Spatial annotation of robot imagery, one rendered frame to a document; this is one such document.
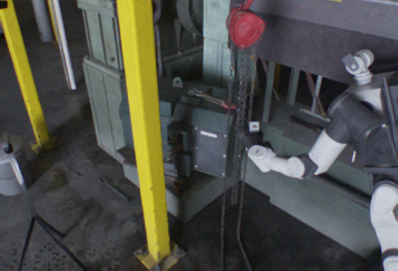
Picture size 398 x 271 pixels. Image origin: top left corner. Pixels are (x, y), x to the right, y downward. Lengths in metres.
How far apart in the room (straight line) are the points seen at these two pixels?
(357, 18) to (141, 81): 1.07
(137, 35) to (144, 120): 0.37
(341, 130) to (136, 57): 0.78
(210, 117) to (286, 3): 0.76
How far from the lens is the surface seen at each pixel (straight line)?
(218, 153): 1.83
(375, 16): 1.73
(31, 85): 2.99
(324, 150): 1.15
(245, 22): 1.40
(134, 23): 1.24
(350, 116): 1.07
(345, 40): 1.77
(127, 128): 2.10
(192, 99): 1.86
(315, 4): 1.83
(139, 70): 1.29
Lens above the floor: 1.72
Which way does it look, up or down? 31 degrees down
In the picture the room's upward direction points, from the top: straight up
